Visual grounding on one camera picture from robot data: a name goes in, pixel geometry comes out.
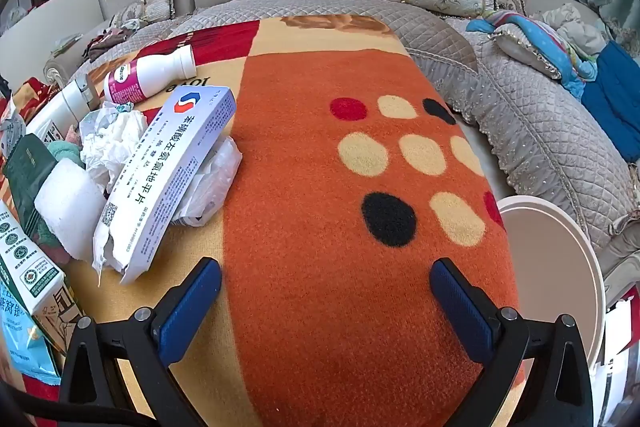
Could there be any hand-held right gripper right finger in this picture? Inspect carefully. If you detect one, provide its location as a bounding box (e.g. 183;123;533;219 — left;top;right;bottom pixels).
429;257;596;427

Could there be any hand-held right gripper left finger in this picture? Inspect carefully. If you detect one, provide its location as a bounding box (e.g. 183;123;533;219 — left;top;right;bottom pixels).
59;257;223;427

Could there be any beige round bin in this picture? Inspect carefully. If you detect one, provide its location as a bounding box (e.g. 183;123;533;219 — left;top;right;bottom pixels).
495;196;608;373

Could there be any white foam block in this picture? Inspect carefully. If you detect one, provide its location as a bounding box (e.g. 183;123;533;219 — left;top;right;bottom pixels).
34;158;107;263

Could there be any dark green box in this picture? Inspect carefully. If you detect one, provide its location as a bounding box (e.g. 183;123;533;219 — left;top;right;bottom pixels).
2;133;58;240

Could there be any clear crumpled plastic bag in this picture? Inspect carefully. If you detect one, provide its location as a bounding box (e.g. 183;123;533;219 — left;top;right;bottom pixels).
172;136;244;228

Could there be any white medicine box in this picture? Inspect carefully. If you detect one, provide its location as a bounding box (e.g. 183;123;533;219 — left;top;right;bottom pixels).
119;86;237;285

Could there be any orange dotted printed blanket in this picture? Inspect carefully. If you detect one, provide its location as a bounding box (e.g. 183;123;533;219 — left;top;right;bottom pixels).
10;14;526;427

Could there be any green and white carton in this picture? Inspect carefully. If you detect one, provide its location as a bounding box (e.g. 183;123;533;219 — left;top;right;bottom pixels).
0;199;86;355

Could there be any blue snack packet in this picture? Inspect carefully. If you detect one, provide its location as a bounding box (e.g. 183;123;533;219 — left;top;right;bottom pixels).
0;317;63;380

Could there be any crumpled white tissue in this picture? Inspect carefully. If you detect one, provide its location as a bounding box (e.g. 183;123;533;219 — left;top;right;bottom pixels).
80;102;148;192

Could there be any white bottle magenta label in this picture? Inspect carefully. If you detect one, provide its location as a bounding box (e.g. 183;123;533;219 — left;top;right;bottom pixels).
103;44;197;105

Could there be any white cylindrical flask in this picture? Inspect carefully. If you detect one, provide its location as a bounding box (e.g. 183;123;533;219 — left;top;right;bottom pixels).
25;74;101;145

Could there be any silver crumpled packet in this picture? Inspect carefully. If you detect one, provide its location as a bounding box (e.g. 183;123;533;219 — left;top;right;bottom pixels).
0;109;28;160

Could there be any dark blue garment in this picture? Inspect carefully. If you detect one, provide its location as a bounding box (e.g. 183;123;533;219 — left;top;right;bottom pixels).
582;39;640;162

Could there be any grey beaded cushion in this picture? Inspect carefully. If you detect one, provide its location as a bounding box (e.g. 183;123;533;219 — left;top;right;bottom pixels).
492;24;566;80

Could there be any pile of dark clothes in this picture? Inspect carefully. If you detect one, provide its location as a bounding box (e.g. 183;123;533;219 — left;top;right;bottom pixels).
82;19;146;60

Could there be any beige crumpled garment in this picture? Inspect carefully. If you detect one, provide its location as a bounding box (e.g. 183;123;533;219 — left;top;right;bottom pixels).
542;3;608;58

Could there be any small ornate striped pillow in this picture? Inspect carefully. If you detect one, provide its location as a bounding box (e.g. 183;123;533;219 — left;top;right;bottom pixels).
122;0;177;25

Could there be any white board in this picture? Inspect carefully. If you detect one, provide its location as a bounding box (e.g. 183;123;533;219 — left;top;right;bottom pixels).
0;0;108;52

